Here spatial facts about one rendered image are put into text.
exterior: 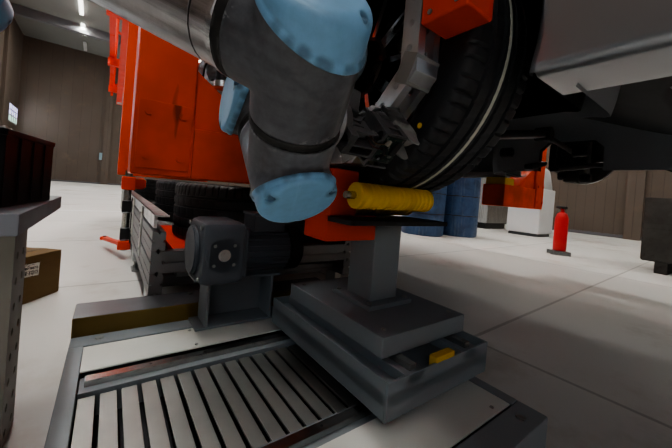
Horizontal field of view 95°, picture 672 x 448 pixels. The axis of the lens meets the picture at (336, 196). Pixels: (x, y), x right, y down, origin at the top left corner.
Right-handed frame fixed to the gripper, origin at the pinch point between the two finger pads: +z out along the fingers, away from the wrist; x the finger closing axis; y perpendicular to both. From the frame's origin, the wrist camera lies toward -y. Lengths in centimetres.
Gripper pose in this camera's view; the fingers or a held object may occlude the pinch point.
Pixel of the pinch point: (409, 137)
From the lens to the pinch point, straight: 64.9
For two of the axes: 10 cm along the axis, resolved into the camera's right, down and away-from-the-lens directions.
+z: 8.0, 0.6, 5.9
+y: 3.6, 7.4, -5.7
